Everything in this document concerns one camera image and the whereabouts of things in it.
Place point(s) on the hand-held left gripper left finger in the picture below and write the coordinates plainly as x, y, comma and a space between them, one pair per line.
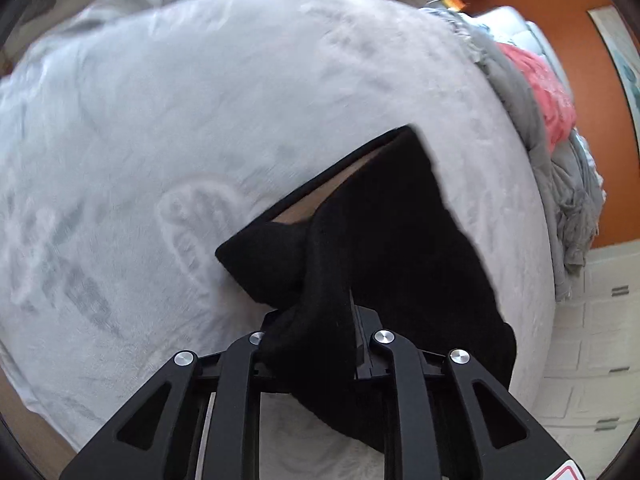
239, 360

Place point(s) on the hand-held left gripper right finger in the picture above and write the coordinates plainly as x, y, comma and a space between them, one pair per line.
395, 360

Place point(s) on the black pants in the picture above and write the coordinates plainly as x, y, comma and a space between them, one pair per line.
385, 240

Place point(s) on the white drawer cabinet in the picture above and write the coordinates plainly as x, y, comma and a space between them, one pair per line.
595, 340

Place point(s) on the white fluffy blanket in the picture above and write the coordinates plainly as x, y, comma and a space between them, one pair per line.
175, 160

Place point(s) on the grey clothes pile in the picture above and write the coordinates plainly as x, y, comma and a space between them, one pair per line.
545, 155

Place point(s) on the pink cloth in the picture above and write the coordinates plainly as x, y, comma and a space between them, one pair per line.
542, 92

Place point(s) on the white pillow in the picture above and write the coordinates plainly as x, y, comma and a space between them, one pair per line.
525, 35

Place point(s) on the wall picture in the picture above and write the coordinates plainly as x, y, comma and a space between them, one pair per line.
620, 60

